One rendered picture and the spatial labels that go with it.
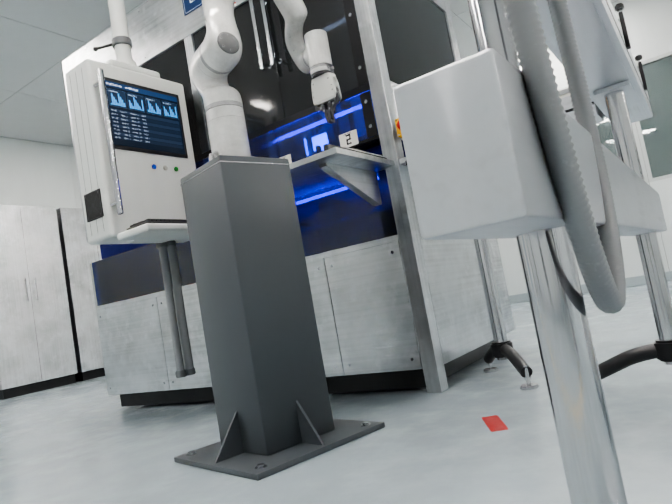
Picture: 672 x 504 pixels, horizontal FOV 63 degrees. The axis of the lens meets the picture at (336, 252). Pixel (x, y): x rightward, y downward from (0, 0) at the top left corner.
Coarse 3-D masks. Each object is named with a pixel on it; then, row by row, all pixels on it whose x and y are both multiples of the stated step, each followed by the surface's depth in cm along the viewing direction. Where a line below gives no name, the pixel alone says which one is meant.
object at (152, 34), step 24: (168, 0) 278; (240, 0) 251; (432, 0) 279; (144, 24) 289; (168, 24) 279; (192, 24) 269; (144, 48) 290; (168, 48) 280; (192, 48) 270; (456, 48) 296; (288, 120) 238; (360, 144) 218
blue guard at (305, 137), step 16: (320, 112) 228; (336, 112) 224; (352, 112) 220; (288, 128) 238; (304, 128) 233; (320, 128) 228; (336, 128) 224; (352, 128) 220; (256, 144) 248; (272, 144) 243; (288, 144) 238; (304, 144) 233; (320, 144) 229; (336, 144) 224; (208, 160) 266
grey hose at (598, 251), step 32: (512, 0) 42; (512, 32) 43; (544, 64) 42; (576, 64) 71; (544, 96) 42; (576, 96) 71; (544, 128) 43; (576, 160) 44; (576, 192) 44; (608, 192) 67; (576, 224) 45; (608, 224) 65; (576, 256) 47; (608, 256) 61; (608, 288) 49
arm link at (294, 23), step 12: (276, 0) 194; (288, 0) 192; (300, 0) 194; (288, 12) 194; (300, 12) 194; (288, 24) 197; (300, 24) 198; (288, 36) 201; (300, 36) 204; (288, 48) 204; (300, 48) 205; (300, 60) 204
